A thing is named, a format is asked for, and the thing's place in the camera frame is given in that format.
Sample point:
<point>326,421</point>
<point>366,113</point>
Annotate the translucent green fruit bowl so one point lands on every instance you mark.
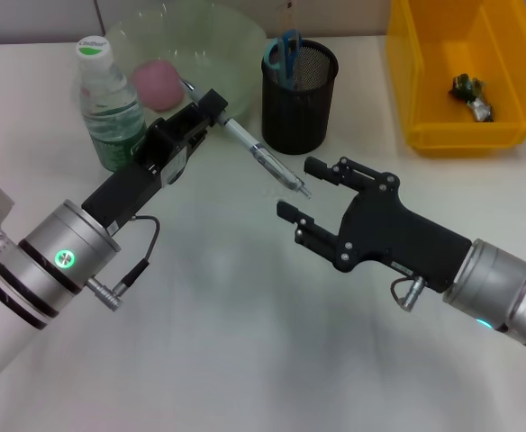
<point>236,58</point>

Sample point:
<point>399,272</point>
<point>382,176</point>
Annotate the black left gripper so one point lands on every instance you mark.
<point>137,180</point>

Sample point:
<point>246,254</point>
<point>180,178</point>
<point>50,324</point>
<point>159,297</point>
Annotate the yellow plastic bin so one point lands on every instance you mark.
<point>425,90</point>

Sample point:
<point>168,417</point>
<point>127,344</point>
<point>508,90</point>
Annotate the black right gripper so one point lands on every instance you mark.
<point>393,234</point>

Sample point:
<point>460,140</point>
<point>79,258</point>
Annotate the clear green-label water bottle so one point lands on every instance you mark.
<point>110,117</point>

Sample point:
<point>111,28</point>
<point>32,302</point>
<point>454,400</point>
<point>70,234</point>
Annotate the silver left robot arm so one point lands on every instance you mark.
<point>51,256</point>

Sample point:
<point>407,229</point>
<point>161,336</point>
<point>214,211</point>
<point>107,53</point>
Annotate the green plastic wrapper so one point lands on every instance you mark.
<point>472,96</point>

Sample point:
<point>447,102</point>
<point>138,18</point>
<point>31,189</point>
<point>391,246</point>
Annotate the pink peach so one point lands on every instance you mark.
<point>155,85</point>

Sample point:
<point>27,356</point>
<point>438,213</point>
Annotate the transparent plastic ruler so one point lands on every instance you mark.
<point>287,18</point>

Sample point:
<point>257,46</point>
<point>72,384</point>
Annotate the grey clear pen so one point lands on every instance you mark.
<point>263,155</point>

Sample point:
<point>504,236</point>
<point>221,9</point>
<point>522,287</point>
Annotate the black mesh pen holder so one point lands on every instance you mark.
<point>294,121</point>

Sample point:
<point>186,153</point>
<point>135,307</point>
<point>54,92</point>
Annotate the blue capped scissors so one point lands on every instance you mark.
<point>283,54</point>

